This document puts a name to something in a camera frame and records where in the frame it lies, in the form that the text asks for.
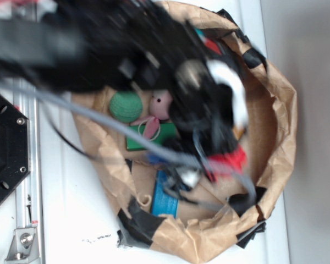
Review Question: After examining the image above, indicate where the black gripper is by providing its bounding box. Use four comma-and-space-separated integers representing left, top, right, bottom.
164, 54, 248, 157

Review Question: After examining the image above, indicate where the red paper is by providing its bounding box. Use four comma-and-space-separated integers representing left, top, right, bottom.
208, 145, 247, 179

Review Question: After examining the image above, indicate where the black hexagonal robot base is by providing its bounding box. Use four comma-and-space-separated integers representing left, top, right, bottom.
0, 95, 30, 205

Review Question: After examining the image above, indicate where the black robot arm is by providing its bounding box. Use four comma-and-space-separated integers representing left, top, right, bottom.
0, 1, 248, 163

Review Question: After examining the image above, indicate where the pink plush bunny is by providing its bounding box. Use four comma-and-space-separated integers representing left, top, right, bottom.
130, 90, 173, 141

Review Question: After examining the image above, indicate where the green textured ball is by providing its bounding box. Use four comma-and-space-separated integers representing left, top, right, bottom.
109, 92, 142, 123

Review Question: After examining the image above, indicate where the brown paper bin with tape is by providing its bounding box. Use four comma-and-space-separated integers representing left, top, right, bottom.
74, 1, 298, 263

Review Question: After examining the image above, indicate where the blue rectangular block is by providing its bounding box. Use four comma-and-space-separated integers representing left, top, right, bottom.
151, 170, 189, 218

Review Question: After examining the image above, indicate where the white tray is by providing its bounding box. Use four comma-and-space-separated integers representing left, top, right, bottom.
39, 1, 290, 263

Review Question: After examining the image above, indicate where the grey cable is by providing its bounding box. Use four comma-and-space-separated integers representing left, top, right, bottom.
0, 81, 258, 204

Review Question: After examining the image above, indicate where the thin black cable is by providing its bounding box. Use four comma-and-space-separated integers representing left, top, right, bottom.
37, 90, 100, 162

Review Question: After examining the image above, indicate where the aluminium extrusion rail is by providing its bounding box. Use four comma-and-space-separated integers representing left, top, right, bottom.
12, 76, 46, 264

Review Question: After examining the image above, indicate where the metal corner bracket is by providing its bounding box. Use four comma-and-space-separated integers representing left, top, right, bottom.
4, 227, 40, 263

